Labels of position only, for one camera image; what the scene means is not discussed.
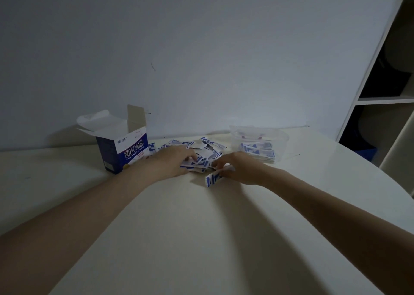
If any person's left hand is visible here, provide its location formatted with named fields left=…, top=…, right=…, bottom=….
left=146, top=146, right=198, bottom=179

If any person's right hand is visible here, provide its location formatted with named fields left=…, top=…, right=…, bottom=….
left=212, top=152, right=270, bottom=187

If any blue white bandage packet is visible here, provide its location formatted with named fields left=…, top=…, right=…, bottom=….
left=205, top=164, right=236, bottom=188

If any person's right forearm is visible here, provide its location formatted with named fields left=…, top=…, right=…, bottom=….
left=263, top=168, right=414, bottom=295

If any person's left forearm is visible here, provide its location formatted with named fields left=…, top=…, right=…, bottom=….
left=0, top=160, right=152, bottom=295

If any pile of bandage packets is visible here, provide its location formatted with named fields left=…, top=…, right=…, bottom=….
left=147, top=137, right=227, bottom=173

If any stack of packets in container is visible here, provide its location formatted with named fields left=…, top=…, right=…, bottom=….
left=240, top=143, right=276, bottom=163

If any clear plastic container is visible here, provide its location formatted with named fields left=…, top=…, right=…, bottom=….
left=229, top=125, right=290, bottom=164

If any open blue white cardboard box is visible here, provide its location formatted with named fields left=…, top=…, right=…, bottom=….
left=77, top=104, right=149, bottom=175

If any blue bin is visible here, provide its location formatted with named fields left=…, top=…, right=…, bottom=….
left=352, top=147, right=378, bottom=162

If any white shelf unit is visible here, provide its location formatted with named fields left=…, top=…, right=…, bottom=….
left=336, top=0, right=414, bottom=199

